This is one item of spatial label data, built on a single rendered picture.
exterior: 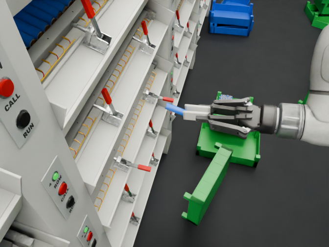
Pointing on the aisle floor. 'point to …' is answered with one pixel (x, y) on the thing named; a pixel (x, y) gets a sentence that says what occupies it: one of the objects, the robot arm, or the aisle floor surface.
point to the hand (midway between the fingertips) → (196, 112)
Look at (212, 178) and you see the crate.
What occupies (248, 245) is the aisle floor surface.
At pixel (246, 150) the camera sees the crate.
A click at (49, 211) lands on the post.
